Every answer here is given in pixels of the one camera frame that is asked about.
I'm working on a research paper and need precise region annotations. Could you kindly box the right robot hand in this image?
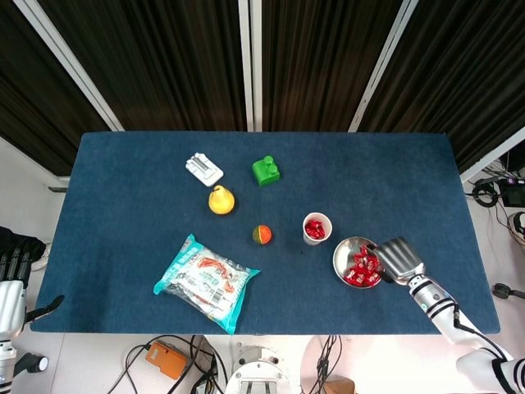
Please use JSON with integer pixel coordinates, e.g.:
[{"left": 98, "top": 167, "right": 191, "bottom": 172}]
[{"left": 363, "top": 236, "right": 427, "bottom": 286}]

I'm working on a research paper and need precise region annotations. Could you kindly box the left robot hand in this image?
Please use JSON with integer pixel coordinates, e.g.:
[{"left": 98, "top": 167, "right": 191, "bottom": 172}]
[{"left": 0, "top": 237, "right": 66, "bottom": 337}]

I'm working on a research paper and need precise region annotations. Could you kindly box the round metal plate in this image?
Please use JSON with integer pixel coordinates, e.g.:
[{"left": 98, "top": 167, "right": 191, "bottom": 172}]
[{"left": 332, "top": 236, "right": 386, "bottom": 291}]

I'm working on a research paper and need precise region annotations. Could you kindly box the white paper cup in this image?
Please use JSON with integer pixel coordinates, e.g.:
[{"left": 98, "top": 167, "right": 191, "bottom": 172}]
[{"left": 302, "top": 212, "right": 333, "bottom": 247}]

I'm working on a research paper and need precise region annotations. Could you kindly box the black caster wheel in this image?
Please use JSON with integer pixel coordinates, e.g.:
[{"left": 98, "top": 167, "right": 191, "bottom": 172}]
[{"left": 16, "top": 351, "right": 50, "bottom": 374}]

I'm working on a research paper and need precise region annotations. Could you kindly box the small black monitor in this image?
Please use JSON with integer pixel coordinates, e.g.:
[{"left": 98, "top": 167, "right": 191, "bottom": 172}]
[{"left": 499, "top": 180, "right": 525, "bottom": 208}]

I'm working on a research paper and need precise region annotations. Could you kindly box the orange green ball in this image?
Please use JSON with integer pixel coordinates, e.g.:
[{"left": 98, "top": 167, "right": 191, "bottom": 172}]
[{"left": 251, "top": 223, "right": 273, "bottom": 246}]

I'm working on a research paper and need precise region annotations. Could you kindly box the brown wooden object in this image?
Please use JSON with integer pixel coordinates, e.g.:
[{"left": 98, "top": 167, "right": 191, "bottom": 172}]
[{"left": 323, "top": 377, "right": 356, "bottom": 394}]

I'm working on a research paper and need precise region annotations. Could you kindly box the green toy brick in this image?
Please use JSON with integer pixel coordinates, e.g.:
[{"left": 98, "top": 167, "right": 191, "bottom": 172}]
[{"left": 251, "top": 154, "right": 282, "bottom": 188}]

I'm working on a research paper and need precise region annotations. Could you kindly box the orange foot pedal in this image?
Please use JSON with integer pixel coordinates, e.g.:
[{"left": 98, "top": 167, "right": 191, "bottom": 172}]
[{"left": 145, "top": 340, "right": 189, "bottom": 381}]

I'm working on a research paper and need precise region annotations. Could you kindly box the blue table cloth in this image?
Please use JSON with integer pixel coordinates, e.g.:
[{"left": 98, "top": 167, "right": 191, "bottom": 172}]
[{"left": 30, "top": 131, "right": 502, "bottom": 336}]

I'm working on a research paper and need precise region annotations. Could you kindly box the white robot torso base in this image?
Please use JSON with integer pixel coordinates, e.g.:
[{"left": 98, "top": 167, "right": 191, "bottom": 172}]
[{"left": 224, "top": 343, "right": 293, "bottom": 394}]

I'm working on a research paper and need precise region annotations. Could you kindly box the yellow toy pear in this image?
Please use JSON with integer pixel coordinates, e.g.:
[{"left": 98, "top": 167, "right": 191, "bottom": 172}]
[{"left": 208, "top": 184, "right": 236, "bottom": 216}]

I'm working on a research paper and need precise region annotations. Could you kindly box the teal clear snack bag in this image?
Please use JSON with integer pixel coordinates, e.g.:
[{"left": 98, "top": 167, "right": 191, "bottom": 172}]
[{"left": 153, "top": 233, "right": 263, "bottom": 336}]

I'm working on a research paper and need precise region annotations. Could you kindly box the dark pleated curtain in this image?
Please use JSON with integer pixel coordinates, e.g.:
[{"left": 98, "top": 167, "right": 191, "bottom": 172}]
[
  {"left": 0, "top": 0, "right": 112, "bottom": 177},
  {"left": 39, "top": 0, "right": 247, "bottom": 132},
  {"left": 261, "top": 0, "right": 405, "bottom": 132},
  {"left": 360, "top": 0, "right": 525, "bottom": 173}
]

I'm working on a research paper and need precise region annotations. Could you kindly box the white plastic clip device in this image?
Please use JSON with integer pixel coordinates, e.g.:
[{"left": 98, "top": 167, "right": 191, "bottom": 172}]
[{"left": 184, "top": 151, "right": 226, "bottom": 189}]

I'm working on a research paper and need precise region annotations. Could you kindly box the black cable coil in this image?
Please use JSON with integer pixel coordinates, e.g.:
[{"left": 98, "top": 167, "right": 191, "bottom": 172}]
[{"left": 471, "top": 176, "right": 500, "bottom": 206}]

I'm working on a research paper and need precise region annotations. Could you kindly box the black handle device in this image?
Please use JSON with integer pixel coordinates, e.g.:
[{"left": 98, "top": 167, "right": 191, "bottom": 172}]
[{"left": 491, "top": 282, "right": 525, "bottom": 300}]

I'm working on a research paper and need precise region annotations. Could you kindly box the black cable bundle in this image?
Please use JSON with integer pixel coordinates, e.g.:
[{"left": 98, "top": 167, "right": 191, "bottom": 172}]
[{"left": 313, "top": 334, "right": 344, "bottom": 394}]

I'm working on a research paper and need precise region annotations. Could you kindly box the white frame post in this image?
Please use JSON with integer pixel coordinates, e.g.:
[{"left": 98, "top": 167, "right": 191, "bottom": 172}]
[
  {"left": 459, "top": 126, "right": 525, "bottom": 185},
  {"left": 249, "top": 0, "right": 264, "bottom": 132},
  {"left": 347, "top": 0, "right": 422, "bottom": 133},
  {"left": 238, "top": 0, "right": 255, "bottom": 132},
  {"left": 11, "top": 0, "right": 126, "bottom": 132}
]

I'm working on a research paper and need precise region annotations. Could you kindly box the black cable tangle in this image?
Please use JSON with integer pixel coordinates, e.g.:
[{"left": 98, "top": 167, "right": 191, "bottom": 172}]
[{"left": 190, "top": 334, "right": 227, "bottom": 394}]

